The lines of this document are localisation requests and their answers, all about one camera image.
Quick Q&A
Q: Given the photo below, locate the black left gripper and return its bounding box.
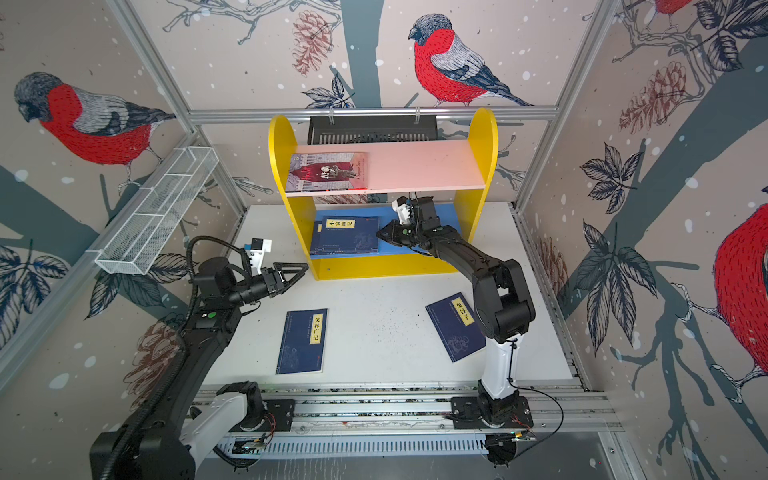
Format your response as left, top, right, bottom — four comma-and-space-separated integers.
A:
227, 265, 307, 309

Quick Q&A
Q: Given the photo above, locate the navy book yellow label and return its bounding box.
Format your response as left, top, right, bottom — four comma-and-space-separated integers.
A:
276, 309, 328, 375

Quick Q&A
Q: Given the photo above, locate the red silver illustrated book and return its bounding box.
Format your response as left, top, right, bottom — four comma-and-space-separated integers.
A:
285, 152, 368, 193

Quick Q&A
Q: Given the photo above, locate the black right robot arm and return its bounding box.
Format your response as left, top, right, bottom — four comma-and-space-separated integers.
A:
377, 196, 536, 428

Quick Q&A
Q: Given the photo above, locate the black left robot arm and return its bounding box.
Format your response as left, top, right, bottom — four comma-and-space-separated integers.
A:
89, 257, 308, 479

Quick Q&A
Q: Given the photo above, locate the yellow blue pink bookshelf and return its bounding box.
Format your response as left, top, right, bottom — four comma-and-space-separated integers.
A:
268, 108, 499, 281

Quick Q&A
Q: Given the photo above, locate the black slotted vent box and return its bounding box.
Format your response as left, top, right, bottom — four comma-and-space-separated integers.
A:
307, 115, 438, 145

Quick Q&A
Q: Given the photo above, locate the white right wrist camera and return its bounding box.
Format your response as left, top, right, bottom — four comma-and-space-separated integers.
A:
392, 196, 413, 226

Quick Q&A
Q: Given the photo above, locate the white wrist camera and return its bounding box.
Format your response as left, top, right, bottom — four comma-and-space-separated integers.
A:
244, 238, 272, 275
392, 196, 413, 226

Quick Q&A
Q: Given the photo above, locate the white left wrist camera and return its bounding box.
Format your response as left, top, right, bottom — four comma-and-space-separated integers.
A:
244, 238, 272, 275

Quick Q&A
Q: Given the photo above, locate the white wire mesh tray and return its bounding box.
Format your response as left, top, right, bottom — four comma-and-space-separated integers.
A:
95, 146, 219, 275

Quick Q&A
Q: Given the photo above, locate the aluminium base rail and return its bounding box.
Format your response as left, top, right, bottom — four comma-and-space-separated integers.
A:
149, 380, 625, 460

